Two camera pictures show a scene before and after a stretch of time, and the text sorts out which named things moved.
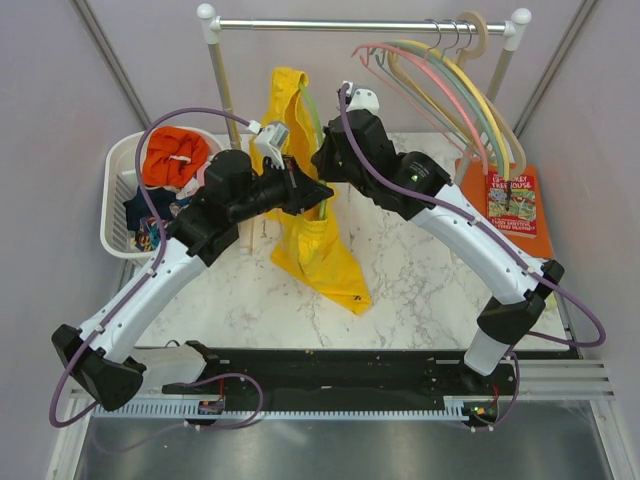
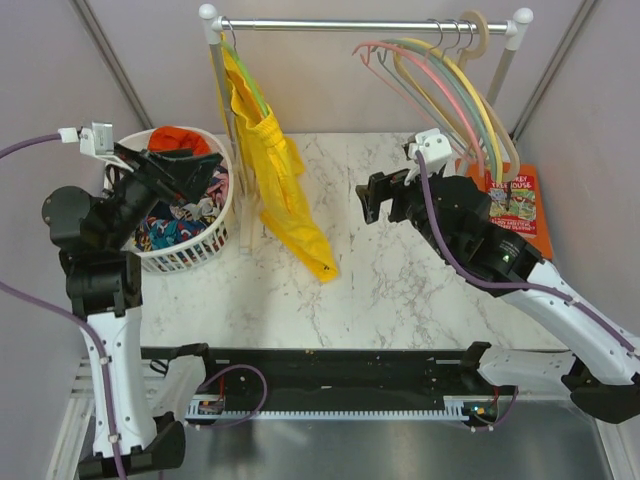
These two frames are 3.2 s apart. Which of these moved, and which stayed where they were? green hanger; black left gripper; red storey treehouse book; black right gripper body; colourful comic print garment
Moved: black left gripper; black right gripper body; green hanger
Stayed: red storey treehouse book; colourful comic print garment
